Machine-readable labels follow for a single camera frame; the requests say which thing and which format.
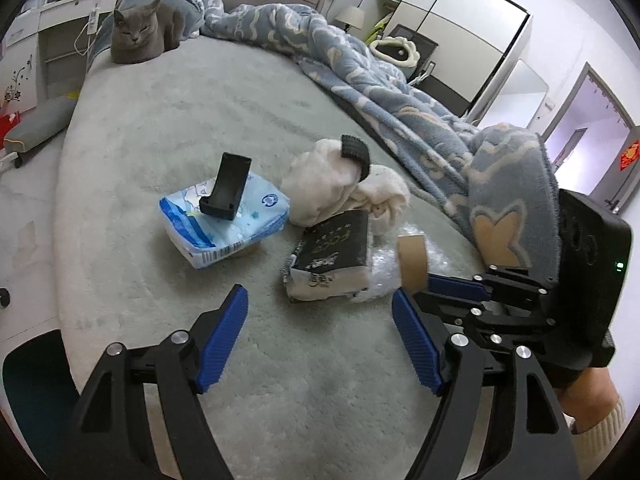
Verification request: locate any brown tape roll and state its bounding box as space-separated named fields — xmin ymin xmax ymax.
xmin=397 ymin=234 xmax=428 ymax=295

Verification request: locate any clear bubble wrap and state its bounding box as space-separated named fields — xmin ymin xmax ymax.
xmin=352 ymin=222 xmax=484 ymax=304

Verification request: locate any black and white snack bag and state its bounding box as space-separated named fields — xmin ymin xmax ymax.
xmin=283 ymin=210 xmax=372 ymax=302

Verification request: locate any blue tissue pack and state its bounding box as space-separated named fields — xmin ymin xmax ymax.
xmin=158 ymin=172 xmax=290 ymax=270

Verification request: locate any black curved plastic holder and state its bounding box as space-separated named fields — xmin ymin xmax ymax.
xmin=200 ymin=153 xmax=252 ymax=221

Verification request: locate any dark teal trash bin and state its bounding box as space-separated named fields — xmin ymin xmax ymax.
xmin=2 ymin=330 xmax=79 ymax=474

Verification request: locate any person's right hand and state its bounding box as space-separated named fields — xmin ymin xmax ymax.
xmin=555 ymin=367 xmax=620 ymax=434

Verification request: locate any grey door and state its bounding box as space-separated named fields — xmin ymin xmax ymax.
xmin=591 ymin=126 xmax=639 ymax=211

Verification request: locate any red door decoration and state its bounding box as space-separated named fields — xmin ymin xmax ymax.
xmin=620 ymin=139 xmax=640 ymax=171

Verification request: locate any blue patterned blanket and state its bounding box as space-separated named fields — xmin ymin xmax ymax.
xmin=186 ymin=0 xmax=561 ymax=281

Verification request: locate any white rolled towel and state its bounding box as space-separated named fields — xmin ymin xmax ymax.
xmin=281 ymin=139 xmax=410 ymax=235

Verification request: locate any white wardrobe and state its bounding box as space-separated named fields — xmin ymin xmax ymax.
xmin=384 ymin=0 xmax=533 ymax=122

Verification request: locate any black chair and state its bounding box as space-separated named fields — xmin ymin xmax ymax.
xmin=387 ymin=25 xmax=438 ymax=81

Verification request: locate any white cat bed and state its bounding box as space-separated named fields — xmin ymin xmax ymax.
xmin=369 ymin=37 xmax=420 ymax=70

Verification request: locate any bedside lamp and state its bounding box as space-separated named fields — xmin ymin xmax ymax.
xmin=334 ymin=6 xmax=366 ymax=32

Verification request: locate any grey cushioned stool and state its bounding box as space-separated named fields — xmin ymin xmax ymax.
xmin=1 ymin=92 xmax=79 ymax=167

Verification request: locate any white dressing table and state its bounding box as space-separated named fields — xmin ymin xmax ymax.
xmin=1 ymin=0 xmax=118 ymax=116

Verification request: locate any grey cat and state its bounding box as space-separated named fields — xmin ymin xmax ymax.
xmin=111 ymin=0 xmax=186 ymax=64

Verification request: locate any white power strip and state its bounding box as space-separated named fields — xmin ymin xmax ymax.
xmin=87 ymin=6 xmax=100 ymax=36

